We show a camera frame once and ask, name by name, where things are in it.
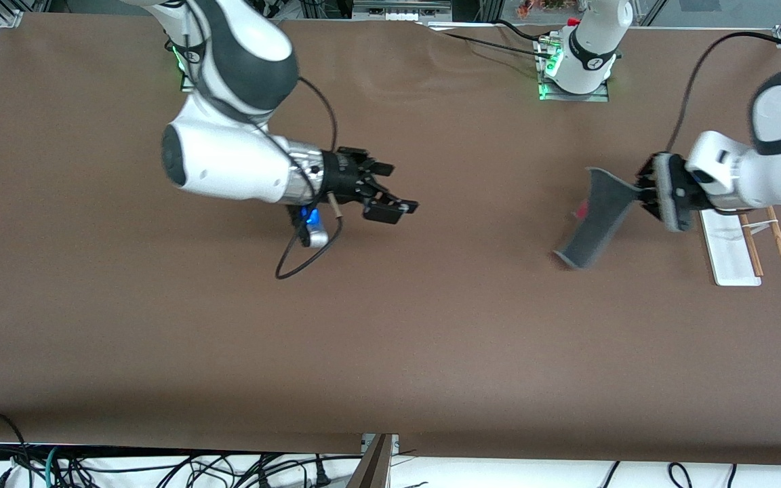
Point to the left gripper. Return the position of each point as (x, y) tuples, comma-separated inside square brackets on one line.
[(647, 181)]

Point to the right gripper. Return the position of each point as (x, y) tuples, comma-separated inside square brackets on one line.
[(339, 177)]

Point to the grey towel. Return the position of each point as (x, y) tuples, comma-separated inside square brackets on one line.
[(597, 224)]

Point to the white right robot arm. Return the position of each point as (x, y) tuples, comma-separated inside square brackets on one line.
[(228, 163)]

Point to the white and wooden towel rack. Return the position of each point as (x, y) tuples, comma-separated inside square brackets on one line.
[(729, 257)]

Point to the brown table cover sheet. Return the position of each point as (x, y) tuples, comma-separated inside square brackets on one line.
[(431, 325)]

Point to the white power strip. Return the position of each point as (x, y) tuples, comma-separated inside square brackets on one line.
[(402, 17)]

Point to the white flat sheet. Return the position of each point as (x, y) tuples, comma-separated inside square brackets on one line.
[(465, 27)]

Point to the orange background clutter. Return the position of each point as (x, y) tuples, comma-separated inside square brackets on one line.
[(539, 7)]

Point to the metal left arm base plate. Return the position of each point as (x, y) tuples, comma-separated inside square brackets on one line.
[(594, 97)]

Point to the aluminium frame structure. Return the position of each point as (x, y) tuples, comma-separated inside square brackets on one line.
[(401, 7)]

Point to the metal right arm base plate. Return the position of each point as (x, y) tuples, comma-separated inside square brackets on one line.
[(186, 85)]

